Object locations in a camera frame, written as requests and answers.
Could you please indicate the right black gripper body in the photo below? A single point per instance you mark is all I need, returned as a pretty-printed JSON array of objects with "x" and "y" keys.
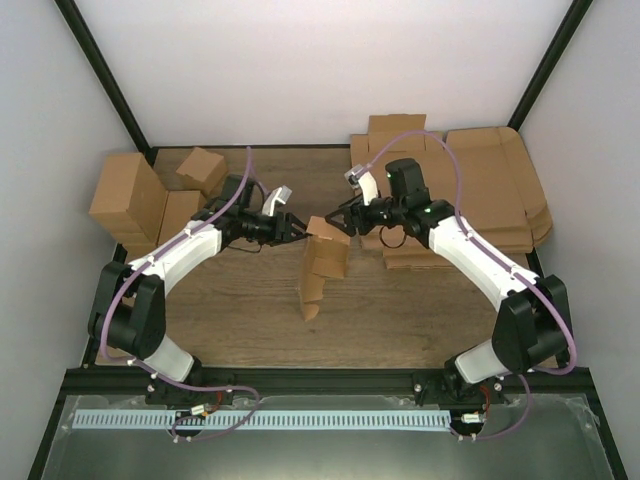
[{"x": 394, "y": 211}]

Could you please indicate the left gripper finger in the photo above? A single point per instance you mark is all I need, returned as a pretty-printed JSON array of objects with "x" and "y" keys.
[
  {"x": 294, "y": 222},
  {"x": 293, "y": 236}
]

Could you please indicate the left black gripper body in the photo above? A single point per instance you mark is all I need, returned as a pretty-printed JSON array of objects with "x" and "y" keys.
[{"x": 265, "y": 234}]

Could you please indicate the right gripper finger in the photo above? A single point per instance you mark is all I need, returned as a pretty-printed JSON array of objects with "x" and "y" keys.
[
  {"x": 346, "y": 226},
  {"x": 343, "y": 211}
]

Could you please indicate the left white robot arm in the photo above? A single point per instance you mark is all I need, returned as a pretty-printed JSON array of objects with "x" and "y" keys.
[{"x": 129, "y": 308}]

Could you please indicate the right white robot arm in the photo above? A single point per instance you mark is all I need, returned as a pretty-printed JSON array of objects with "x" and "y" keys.
[{"x": 532, "y": 311}]

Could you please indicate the small tilted cardboard box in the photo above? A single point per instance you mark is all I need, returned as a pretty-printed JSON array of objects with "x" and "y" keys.
[{"x": 202, "y": 170}]

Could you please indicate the tall folded cardboard box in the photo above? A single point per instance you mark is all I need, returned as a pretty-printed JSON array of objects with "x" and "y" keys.
[{"x": 129, "y": 202}]

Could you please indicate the stack of flat cardboard blanks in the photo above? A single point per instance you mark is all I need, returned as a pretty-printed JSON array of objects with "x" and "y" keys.
[{"x": 486, "y": 171}]

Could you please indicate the clear plastic sheet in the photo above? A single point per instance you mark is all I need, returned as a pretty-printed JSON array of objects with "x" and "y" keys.
[{"x": 546, "y": 437}]

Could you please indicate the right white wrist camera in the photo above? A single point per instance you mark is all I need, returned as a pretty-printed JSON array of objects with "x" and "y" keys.
[{"x": 359, "y": 178}]

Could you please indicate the light blue slotted cable duct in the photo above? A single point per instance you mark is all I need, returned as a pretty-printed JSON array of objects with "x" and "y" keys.
[{"x": 267, "y": 420}]

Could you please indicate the black aluminium frame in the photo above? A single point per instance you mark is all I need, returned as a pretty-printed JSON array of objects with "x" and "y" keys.
[{"x": 116, "y": 380}]

